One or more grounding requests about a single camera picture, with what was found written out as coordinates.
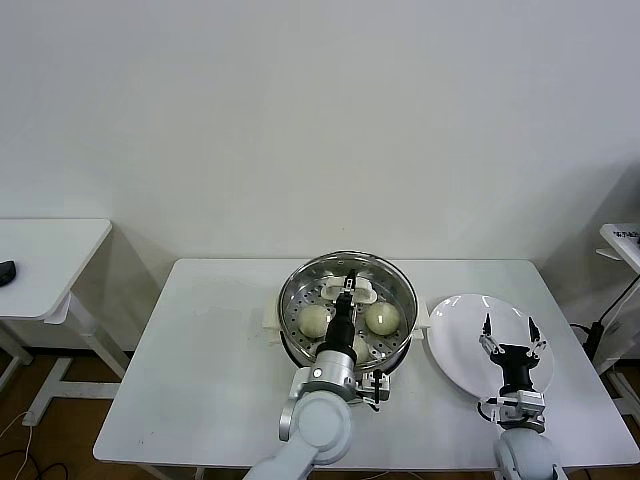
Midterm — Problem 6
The white oval plate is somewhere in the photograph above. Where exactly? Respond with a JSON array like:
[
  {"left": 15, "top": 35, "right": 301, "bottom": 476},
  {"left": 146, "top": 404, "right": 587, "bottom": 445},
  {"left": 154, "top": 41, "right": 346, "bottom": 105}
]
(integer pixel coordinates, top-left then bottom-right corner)
[{"left": 427, "top": 293, "right": 556, "bottom": 406}]

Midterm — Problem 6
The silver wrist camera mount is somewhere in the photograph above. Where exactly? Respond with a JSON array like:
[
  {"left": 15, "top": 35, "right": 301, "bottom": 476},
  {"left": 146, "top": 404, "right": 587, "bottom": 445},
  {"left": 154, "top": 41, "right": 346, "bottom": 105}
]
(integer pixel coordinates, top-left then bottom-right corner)
[
  {"left": 487, "top": 389, "right": 547, "bottom": 432},
  {"left": 358, "top": 368, "right": 393, "bottom": 407}
]

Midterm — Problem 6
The stainless steel steamer pot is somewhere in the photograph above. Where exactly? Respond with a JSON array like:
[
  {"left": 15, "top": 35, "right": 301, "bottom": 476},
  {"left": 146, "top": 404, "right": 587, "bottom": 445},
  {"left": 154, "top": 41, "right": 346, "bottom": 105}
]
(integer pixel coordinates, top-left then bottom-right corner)
[{"left": 277, "top": 252, "right": 419, "bottom": 379}]

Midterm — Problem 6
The white side table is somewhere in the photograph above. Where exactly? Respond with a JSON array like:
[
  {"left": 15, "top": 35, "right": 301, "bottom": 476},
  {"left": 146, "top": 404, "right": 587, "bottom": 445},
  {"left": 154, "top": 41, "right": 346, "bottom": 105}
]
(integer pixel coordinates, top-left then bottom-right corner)
[{"left": 0, "top": 217, "right": 135, "bottom": 427}]

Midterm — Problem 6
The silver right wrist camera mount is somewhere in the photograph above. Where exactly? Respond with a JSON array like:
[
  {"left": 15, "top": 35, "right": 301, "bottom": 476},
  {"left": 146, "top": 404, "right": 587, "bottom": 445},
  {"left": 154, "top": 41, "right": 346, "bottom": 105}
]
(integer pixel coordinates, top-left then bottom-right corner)
[{"left": 487, "top": 389, "right": 547, "bottom": 432}]

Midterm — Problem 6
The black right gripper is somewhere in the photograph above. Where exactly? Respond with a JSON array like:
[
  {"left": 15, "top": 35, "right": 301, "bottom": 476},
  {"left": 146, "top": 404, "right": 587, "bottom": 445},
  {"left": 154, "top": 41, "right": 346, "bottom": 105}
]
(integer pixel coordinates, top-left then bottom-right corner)
[{"left": 477, "top": 312, "right": 548, "bottom": 397}]

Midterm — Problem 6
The thin white cable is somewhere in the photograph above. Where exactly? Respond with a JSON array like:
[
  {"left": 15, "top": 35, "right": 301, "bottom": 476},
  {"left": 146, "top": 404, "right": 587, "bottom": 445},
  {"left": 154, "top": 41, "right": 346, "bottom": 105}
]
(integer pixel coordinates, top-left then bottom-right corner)
[{"left": 0, "top": 410, "right": 35, "bottom": 480}]

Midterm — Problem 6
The white labelled stand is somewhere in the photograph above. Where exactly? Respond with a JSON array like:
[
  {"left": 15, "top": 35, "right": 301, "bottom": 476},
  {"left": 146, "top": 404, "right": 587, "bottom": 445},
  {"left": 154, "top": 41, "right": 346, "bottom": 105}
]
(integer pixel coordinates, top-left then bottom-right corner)
[{"left": 596, "top": 222, "right": 640, "bottom": 275}]

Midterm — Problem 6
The round glass pot lid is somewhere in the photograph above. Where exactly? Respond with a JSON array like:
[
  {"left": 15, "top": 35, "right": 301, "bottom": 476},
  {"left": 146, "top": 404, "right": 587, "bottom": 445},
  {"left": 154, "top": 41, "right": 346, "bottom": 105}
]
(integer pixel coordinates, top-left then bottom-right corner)
[{"left": 278, "top": 252, "right": 419, "bottom": 364}]

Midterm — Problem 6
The thin black cable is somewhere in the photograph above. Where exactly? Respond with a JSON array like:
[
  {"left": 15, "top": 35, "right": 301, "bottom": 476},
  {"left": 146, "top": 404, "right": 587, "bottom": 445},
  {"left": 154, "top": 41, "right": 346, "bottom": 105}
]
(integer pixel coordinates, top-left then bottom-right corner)
[{"left": 24, "top": 460, "right": 69, "bottom": 480}]

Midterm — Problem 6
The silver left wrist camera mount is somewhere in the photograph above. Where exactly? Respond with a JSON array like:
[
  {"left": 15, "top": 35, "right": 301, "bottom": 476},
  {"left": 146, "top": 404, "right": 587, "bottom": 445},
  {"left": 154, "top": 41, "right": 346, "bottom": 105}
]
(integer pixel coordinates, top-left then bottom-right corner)
[{"left": 358, "top": 368, "right": 393, "bottom": 407}]

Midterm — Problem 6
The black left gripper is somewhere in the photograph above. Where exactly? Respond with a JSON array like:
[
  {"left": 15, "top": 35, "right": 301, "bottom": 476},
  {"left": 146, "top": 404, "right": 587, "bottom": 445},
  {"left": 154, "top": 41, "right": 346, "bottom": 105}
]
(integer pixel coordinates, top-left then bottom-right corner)
[{"left": 321, "top": 267, "right": 360, "bottom": 354}]

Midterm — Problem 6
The black power cable with adapter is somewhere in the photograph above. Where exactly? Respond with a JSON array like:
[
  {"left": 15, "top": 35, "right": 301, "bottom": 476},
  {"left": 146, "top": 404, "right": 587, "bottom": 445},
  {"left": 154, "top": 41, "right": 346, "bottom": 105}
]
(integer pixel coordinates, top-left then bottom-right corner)
[{"left": 569, "top": 272, "right": 640, "bottom": 361}]

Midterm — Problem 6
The white table frame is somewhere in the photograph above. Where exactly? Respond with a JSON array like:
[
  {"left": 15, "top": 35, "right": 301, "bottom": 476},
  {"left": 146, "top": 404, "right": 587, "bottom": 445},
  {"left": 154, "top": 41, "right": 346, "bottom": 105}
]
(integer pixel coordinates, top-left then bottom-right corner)
[{"left": 594, "top": 319, "right": 640, "bottom": 417}]

